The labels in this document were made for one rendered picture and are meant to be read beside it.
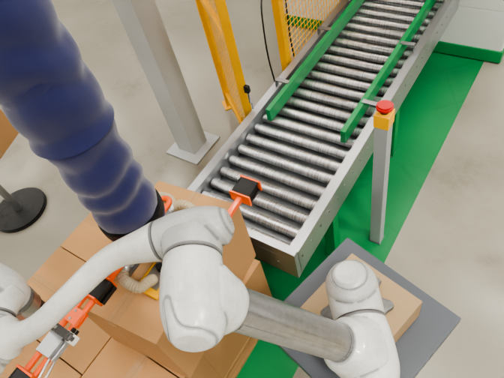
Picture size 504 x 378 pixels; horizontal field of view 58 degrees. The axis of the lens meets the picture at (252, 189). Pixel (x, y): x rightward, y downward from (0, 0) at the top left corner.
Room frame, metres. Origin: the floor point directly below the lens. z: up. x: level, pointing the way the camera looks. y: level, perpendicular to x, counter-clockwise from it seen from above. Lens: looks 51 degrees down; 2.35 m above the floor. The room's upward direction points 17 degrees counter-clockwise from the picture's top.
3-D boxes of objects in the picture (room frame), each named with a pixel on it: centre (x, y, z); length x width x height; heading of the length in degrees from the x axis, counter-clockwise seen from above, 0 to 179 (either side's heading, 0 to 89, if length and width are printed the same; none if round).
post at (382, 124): (1.30, -0.62, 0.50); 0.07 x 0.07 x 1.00; 45
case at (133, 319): (0.99, 0.41, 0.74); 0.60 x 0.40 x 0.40; 140
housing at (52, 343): (0.67, 0.74, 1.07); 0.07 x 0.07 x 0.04; 47
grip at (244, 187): (1.05, 0.02, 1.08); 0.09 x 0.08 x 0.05; 47
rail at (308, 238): (1.84, -0.92, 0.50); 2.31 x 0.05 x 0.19; 135
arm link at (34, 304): (0.70, 0.70, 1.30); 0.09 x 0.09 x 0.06
